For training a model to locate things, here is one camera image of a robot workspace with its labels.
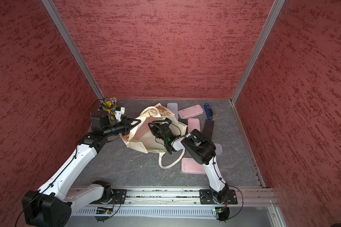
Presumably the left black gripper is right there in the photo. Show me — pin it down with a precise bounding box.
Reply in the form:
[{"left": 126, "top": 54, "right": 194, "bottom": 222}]
[{"left": 103, "top": 116, "right": 141, "bottom": 137}]

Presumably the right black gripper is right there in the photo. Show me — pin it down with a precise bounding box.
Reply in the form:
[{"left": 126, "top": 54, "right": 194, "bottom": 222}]
[{"left": 149, "top": 122, "right": 168, "bottom": 142}]

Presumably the cream floral canvas tote bag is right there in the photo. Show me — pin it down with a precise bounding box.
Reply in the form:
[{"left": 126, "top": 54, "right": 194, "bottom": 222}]
[{"left": 120, "top": 103, "right": 188, "bottom": 169}]

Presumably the light grey pencil case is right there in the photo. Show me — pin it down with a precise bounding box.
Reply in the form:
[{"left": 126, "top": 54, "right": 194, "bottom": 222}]
[{"left": 167, "top": 102, "right": 179, "bottom": 120}]

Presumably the green pencil case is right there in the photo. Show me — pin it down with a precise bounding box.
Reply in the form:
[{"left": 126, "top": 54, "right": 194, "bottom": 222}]
[{"left": 178, "top": 118, "right": 188, "bottom": 125}]

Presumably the pink pencil case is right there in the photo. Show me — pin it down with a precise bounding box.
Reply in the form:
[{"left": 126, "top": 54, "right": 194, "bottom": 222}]
[
  {"left": 181, "top": 158, "right": 206, "bottom": 175},
  {"left": 134, "top": 121, "right": 150, "bottom": 141},
  {"left": 188, "top": 118, "right": 200, "bottom": 133},
  {"left": 178, "top": 104, "right": 204, "bottom": 119}
]

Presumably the dark grey pencil case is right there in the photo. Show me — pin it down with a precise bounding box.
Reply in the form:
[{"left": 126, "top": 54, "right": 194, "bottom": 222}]
[{"left": 202, "top": 119, "right": 215, "bottom": 141}]

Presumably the clear plastic pencil case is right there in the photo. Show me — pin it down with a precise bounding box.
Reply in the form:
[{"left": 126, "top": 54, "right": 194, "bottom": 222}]
[{"left": 215, "top": 143, "right": 223, "bottom": 155}]

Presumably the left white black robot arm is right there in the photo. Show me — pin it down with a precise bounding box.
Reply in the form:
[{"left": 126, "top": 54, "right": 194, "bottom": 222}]
[{"left": 21, "top": 110, "right": 141, "bottom": 227}]

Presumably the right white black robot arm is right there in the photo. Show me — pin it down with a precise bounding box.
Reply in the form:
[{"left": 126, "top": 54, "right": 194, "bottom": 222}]
[{"left": 148, "top": 118, "right": 229, "bottom": 204}]

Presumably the blue stapler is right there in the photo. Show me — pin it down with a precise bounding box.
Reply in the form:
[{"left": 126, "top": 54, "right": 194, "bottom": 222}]
[{"left": 204, "top": 103, "right": 213, "bottom": 120}]

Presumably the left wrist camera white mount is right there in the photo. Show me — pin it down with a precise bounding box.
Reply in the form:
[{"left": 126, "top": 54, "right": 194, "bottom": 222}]
[{"left": 113, "top": 107, "right": 125, "bottom": 122}]

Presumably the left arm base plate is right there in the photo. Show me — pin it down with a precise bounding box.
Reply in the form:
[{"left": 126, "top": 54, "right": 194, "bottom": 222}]
[{"left": 91, "top": 189, "right": 128, "bottom": 205}]

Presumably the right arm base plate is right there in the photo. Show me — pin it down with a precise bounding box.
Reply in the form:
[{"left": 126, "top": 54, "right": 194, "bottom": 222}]
[{"left": 199, "top": 189, "right": 238, "bottom": 205}]

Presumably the aluminium front rail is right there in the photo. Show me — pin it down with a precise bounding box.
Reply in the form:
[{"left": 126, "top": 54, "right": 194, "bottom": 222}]
[{"left": 111, "top": 186, "right": 278, "bottom": 207}]

